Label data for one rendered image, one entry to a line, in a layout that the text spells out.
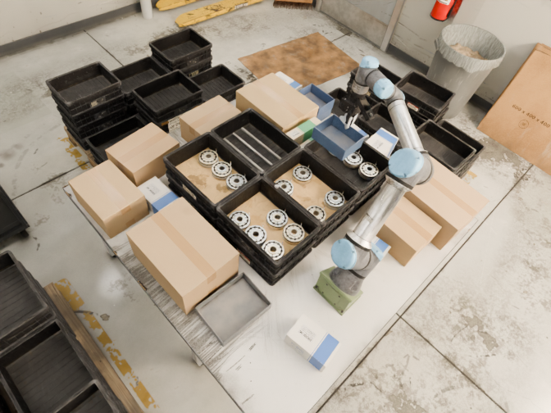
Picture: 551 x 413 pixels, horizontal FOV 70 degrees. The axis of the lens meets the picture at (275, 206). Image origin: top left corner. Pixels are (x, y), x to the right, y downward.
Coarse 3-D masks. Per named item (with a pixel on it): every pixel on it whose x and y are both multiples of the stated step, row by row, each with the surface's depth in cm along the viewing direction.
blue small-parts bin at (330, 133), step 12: (324, 120) 189; (336, 120) 194; (312, 132) 188; (324, 132) 194; (336, 132) 195; (348, 132) 192; (324, 144) 187; (336, 144) 181; (348, 144) 191; (360, 144) 188; (336, 156) 185
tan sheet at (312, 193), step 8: (280, 176) 205; (288, 176) 206; (312, 176) 208; (296, 184) 203; (304, 184) 204; (312, 184) 204; (320, 184) 205; (296, 192) 200; (304, 192) 201; (312, 192) 202; (320, 192) 202; (296, 200) 197; (304, 200) 198; (312, 200) 198; (320, 200) 199; (328, 208) 196; (328, 216) 193
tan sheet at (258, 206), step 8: (248, 200) 194; (256, 200) 195; (264, 200) 195; (240, 208) 191; (248, 208) 191; (256, 208) 192; (264, 208) 192; (272, 208) 193; (256, 216) 189; (264, 216) 189; (256, 224) 186; (264, 224) 187; (288, 224) 188; (272, 232) 185; (280, 232) 185; (280, 240) 183; (288, 248) 180
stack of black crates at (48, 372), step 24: (48, 336) 188; (72, 336) 193; (0, 360) 174; (24, 360) 182; (48, 360) 183; (72, 360) 185; (24, 384) 177; (48, 384) 178; (72, 384) 179; (24, 408) 166; (48, 408) 172
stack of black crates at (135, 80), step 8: (128, 64) 300; (136, 64) 304; (144, 64) 310; (152, 64) 312; (112, 72) 294; (120, 72) 299; (128, 72) 304; (136, 72) 309; (144, 72) 313; (152, 72) 314; (160, 72) 309; (168, 72) 300; (128, 80) 305; (136, 80) 306; (144, 80) 307; (128, 88) 300; (128, 96) 283; (128, 104) 290; (128, 112) 300; (136, 112) 300
